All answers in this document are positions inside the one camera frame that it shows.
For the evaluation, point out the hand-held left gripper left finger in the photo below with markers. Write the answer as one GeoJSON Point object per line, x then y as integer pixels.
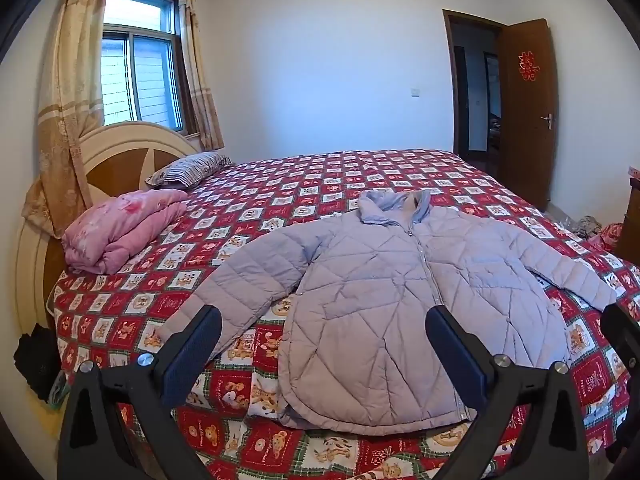
{"type": "Point", "coordinates": [192, 347]}

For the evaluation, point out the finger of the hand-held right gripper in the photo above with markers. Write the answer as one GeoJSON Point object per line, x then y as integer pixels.
{"type": "Point", "coordinates": [622, 332]}

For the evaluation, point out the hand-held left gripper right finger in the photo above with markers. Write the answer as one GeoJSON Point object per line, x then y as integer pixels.
{"type": "Point", "coordinates": [452, 347]}

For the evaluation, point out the lilac quilted puffer jacket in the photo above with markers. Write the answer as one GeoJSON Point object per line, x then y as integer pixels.
{"type": "Point", "coordinates": [375, 310]}

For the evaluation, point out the red printed bed blanket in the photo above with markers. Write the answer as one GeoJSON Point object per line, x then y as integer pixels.
{"type": "Point", "coordinates": [125, 310]}

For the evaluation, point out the red bag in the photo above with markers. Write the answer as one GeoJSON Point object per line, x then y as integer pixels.
{"type": "Point", "coordinates": [612, 236]}

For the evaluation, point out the brown wooden cabinet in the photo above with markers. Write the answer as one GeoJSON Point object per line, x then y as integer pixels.
{"type": "Point", "coordinates": [631, 225]}

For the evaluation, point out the grey cloth pile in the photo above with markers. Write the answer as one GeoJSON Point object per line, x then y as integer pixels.
{"type": "Point", "coordinates": [589, 227]}

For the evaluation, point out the folded pink quilt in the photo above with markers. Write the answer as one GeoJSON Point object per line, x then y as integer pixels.
{"type": "Point", "coordinates": [125, 227]}

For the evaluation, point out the dark cloth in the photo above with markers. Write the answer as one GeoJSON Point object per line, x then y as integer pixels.
{"type": "Point", "coordinates": [37, 365]}

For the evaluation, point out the striped pillow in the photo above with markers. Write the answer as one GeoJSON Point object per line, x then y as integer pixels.
{"type": "Point", "coordinates": [192, 166]}

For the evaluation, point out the cream wooden headboard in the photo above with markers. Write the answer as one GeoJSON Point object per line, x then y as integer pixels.
{"type": "Point", "coordinates": [120, 147]}

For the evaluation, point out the brown wooden door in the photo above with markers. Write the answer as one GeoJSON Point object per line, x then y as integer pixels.
{"type": "Point", "coordinates": [530, 125]}

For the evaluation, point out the window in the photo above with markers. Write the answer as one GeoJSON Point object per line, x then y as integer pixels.
{"type": "Point", "coordinates": [142, 70]}

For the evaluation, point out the red paper door decoration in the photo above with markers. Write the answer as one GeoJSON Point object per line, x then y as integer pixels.
{"type": "Point", "coordinates": [526, 66]}

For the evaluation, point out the dark wooden door frame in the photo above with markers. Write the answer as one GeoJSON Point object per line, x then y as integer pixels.
{"type": "Point", "coordinates": [450, 85]}

